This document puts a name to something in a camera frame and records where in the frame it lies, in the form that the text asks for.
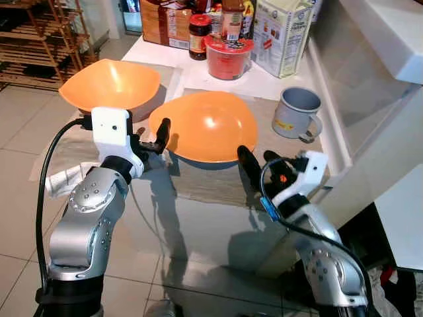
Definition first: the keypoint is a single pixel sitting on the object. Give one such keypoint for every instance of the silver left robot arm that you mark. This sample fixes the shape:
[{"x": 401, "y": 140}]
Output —
[{"x": 86, "y": 218}]

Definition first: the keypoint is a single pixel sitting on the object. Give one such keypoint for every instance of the white wall ledge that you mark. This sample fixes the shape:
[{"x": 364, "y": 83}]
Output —
[{"x": 390, "y": 33}]

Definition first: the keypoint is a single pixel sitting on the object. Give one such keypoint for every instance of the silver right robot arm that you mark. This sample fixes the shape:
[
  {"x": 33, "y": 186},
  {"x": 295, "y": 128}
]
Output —
[{"x": 324, "y": 264}]

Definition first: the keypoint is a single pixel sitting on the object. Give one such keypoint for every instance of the red instant noodle cup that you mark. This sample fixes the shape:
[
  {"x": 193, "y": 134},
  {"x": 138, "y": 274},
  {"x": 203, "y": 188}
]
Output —
[{"x": 228, "y": 59}]

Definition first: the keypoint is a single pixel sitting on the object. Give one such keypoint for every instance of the grey mug with yellow label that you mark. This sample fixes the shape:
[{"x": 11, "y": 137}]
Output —
[{"x": 291, "y": 115}]

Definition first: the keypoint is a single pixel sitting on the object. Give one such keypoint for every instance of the crumpled laundry pile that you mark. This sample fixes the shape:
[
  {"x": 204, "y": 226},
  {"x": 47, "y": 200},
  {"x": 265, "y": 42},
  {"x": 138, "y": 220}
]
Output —
[{"x": 388, "y": 276}]

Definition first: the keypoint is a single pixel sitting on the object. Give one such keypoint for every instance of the brown lidded tin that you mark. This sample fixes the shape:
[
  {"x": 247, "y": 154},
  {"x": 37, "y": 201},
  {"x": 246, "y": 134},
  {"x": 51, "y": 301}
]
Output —
[{"x": 232, "y": 23}]

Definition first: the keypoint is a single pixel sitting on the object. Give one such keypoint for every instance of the wooden slatted rack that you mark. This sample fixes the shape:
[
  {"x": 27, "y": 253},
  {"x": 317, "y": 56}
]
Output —
[{"x": 39, "y": 49}]

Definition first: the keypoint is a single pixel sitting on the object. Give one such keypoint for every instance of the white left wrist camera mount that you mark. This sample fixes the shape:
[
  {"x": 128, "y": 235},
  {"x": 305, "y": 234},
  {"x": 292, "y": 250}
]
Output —
[{"x": 109, "y": 132}]

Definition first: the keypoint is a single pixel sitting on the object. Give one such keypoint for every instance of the grey robot foot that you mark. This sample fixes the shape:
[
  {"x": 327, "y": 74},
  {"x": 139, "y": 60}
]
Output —
[{"x": 162, "y": 309}]

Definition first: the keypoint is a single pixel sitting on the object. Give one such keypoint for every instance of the dark jar with red lid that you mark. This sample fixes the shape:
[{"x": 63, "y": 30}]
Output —
[{"x": 199, "y": 39}]

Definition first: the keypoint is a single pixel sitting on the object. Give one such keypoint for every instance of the beige woven placemat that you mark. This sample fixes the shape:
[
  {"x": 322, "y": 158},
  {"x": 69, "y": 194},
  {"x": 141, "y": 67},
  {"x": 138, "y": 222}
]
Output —
[
  {"x": 168, "y": 78},
  {"x": 211, "y": 181}
]

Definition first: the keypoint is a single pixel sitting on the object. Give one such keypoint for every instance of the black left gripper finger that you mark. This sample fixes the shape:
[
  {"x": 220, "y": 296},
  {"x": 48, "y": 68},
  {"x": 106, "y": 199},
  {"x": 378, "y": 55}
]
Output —
[{"x": 163, "y": 135}]

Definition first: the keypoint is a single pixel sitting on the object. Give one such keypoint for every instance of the white patterned cloth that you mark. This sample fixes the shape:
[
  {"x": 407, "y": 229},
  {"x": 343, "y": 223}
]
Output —
[{"x": 66, "y": 181}]

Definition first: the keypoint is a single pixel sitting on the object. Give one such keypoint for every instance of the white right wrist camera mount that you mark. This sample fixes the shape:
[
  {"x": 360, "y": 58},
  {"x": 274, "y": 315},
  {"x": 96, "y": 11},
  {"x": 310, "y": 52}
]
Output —
[{"x": 310, "y": 172}]

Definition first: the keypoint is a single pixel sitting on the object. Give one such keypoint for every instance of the printed noodle bag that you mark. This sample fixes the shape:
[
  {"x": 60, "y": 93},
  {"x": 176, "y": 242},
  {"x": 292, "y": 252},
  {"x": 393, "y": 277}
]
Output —
[{"x": 206, "y": 5}]

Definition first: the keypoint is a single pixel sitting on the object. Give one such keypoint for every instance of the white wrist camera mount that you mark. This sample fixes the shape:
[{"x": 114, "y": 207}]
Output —
[
  {"x": 310, "y": 172},
  {"x": 109, "y": 132}
]

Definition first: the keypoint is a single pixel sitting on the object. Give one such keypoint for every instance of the orange plate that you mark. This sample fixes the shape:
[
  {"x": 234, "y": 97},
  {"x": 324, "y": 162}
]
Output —
[{"x": 205, "y": 125}]

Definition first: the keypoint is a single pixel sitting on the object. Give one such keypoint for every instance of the cream printed food pack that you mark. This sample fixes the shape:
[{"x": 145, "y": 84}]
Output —
[{"x": 281, "y": 36}]

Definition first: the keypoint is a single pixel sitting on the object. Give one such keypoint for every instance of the orange bowl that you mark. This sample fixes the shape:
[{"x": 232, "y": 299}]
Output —
[{"x": 109, "y": 82}]

